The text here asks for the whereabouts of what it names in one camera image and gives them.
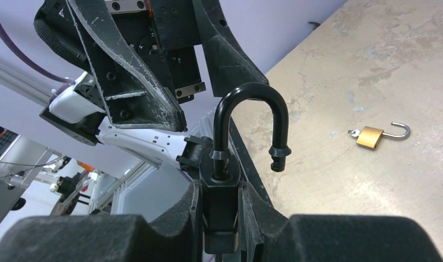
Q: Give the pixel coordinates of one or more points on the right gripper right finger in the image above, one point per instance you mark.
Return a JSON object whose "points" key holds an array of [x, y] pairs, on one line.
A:
{"points": [[262, 228]]}

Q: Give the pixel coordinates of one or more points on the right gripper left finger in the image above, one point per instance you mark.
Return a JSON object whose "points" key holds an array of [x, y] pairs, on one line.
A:
{"points": [[179, 229]]}

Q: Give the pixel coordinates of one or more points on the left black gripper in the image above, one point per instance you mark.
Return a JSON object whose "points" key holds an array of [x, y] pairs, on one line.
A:
{"points": [[149, 62]]}

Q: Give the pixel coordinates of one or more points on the black padlock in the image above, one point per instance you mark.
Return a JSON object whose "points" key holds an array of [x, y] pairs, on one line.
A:
{"points": [[220, 172]]}

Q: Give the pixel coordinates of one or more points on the brass padlock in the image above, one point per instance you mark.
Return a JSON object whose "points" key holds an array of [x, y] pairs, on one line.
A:
{"points": [[370, 137]]}

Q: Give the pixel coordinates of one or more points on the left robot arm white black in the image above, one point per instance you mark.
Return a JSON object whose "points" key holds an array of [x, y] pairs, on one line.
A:
{"points": [[55, 26]]}

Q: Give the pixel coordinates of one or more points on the black hex key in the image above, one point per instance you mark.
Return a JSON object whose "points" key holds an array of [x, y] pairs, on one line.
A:
{"points": [[314, 24]]}

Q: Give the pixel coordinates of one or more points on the black mounting base plate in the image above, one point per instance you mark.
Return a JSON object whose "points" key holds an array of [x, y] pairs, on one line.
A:
{"points": [[248, 169]]}

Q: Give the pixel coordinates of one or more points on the aluminium frame rail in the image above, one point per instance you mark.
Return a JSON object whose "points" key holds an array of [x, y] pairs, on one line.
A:
{"points": [[71, 124]]}

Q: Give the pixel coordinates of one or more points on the grey equipment outside enclosure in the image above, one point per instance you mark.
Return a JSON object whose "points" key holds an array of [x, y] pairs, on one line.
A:
{"points": [[23, 161]]}

